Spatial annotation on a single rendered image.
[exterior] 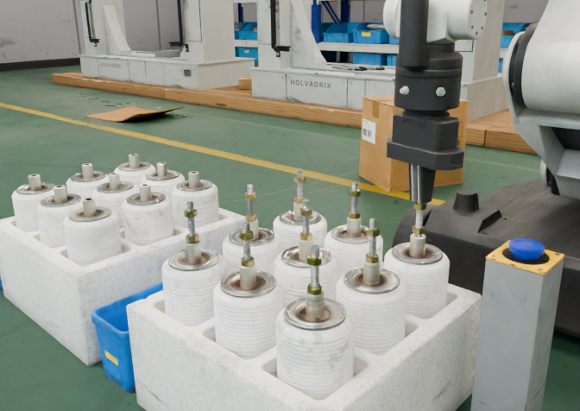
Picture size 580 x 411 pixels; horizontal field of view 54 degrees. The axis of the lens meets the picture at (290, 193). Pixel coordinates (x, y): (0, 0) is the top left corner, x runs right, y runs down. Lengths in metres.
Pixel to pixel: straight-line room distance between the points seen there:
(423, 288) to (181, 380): 0.37
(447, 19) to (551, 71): 0.28
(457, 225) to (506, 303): 0.44
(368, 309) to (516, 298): 0.18
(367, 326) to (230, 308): 0.18
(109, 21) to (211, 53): 1.36
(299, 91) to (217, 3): 1.08
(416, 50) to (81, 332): 0.73
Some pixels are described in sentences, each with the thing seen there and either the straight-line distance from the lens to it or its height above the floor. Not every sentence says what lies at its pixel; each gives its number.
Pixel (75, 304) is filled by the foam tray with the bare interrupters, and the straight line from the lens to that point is 1.07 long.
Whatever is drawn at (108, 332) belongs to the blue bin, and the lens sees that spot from 0.99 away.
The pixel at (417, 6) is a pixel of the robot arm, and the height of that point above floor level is 0.60.
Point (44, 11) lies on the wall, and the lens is 7.46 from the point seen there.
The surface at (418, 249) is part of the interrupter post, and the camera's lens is 0.86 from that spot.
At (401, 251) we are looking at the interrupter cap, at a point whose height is 0.25.
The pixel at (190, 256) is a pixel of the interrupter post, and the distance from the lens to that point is 0.84.
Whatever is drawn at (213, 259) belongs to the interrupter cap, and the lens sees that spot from 0.85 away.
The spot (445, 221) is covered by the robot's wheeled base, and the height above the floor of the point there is 0.20.
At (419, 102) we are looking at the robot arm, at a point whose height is 0.49.
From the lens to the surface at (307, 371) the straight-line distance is 0.69.
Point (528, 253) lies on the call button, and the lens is 0.73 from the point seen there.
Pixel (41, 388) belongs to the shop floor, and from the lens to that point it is 1.09.
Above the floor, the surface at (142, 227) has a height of 0.21.
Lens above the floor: 0.60
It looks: 18 degrees down
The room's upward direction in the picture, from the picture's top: 1 degrees counter-clockwise
